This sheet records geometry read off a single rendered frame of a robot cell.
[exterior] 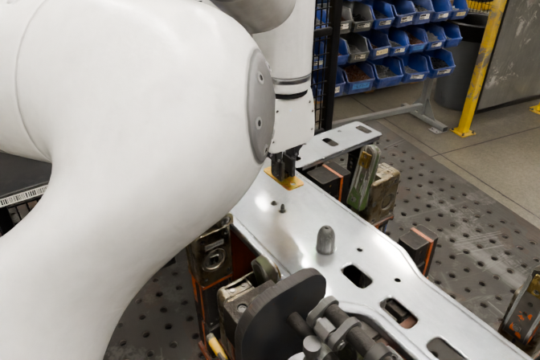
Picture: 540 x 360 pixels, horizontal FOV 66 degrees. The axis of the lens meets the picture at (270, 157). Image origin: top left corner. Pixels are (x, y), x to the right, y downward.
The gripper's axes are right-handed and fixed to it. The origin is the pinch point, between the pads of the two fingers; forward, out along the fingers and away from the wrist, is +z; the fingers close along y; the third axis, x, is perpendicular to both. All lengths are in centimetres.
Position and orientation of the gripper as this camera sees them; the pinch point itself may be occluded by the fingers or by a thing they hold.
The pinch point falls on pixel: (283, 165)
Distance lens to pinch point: 76.9
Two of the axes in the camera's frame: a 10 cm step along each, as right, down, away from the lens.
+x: -5.7, -4.3, 7.0
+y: 8.2, -3.0, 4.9
